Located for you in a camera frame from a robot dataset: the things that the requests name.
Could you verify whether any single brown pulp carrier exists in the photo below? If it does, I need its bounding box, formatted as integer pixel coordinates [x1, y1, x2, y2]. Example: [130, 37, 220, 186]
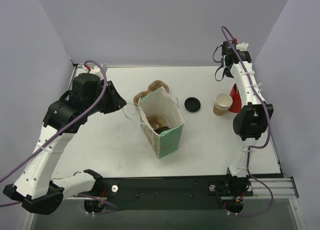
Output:
[147, 114, 166, 130]

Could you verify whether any green paper takeout bag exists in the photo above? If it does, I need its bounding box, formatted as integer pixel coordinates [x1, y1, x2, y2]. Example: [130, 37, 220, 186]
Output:
[124, 87, 185, 159]

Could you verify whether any black plastic cup lid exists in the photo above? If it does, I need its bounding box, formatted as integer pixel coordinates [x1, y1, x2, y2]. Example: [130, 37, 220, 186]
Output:
[155, 126, 171, 135]

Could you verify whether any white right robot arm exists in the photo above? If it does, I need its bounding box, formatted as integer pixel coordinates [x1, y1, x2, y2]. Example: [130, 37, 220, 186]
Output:
[219, 39, 274, 178]

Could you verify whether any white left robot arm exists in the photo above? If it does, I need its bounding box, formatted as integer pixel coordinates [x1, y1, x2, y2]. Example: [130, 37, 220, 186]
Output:
[3, 73, 127, 215]

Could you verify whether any white wrapped straws bundle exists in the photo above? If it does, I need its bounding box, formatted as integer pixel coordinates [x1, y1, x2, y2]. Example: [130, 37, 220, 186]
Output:
[257, 82, 262, 93]

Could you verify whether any stack of paper cups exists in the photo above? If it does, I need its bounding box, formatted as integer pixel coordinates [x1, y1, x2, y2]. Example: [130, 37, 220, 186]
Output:
[213, 93, 233, 116]

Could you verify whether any red straw holder cup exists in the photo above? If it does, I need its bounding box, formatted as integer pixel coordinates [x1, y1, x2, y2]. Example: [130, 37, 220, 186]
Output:
[229, 84, 242, 114]

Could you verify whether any brown pulp cup carrier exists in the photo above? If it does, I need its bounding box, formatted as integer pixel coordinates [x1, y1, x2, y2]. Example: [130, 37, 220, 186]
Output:
[133, 80, 170, 107]

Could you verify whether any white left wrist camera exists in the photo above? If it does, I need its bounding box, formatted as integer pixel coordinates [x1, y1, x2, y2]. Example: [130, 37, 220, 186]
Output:
[82, 65, 104, 79]

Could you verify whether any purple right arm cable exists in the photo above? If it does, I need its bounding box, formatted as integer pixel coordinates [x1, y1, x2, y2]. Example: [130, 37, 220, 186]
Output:
[221, 26, 275, 217]

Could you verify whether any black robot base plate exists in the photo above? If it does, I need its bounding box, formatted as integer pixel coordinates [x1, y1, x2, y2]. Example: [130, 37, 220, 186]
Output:
[85, 175, 253, 210]

